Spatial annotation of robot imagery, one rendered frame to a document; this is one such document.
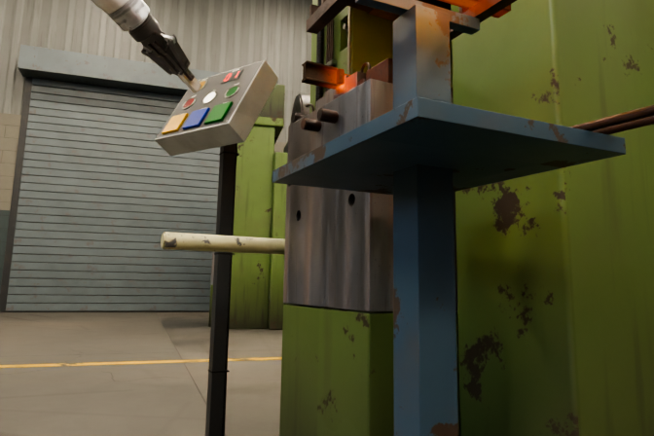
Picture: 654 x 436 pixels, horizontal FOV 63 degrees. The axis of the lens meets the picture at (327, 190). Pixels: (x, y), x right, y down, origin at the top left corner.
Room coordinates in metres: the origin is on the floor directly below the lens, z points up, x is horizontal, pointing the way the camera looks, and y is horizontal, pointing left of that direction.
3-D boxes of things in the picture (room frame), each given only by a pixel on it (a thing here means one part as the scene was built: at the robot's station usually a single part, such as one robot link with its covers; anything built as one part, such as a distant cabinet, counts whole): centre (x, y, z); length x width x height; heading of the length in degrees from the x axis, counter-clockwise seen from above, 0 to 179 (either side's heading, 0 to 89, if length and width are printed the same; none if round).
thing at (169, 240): (1.49, 0.23, 0.62); 0.44 x 0.05 x 0.05; 119
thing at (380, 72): (1.10, -0.15, 0.95); 0.12 x 0.09 x 0.07; 119
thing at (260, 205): (6.59, 0.28, 1.45); 2.20 x 1.23 x 2.90; 109
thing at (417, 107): (0.73, -0.13, 0.69); 0.40 x 0.30 x 0.02; 26
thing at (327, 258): (1.29, -0.23, 0.69); 0.56 x 0.38 x 0.45; 119
